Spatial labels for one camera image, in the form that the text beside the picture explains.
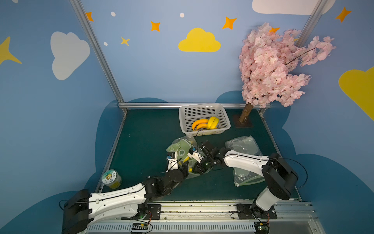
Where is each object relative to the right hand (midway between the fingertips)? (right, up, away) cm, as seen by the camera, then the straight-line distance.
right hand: (195, 168), depth 85 cm
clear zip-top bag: (+35, +12, +12) cm, 39 cm away
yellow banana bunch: (+14, +27, +22) cm, 38 cm away
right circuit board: (+34, -27, -12) cm, 45 cm away
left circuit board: (-29, -26, -12) cm, 40 cm away
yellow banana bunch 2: (-5, +5, +2) cm, 7 cm away
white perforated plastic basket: (-4, +34, +31) cm, 46 cm away
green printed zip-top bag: (-8, +11, +10) cm, 17 cm away
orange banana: (+4, +28, +25) cm, 38 cm away
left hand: (-6, +6, -8) cm, 12 cm away
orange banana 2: (+6, +25, +23) cm, 35 cm away
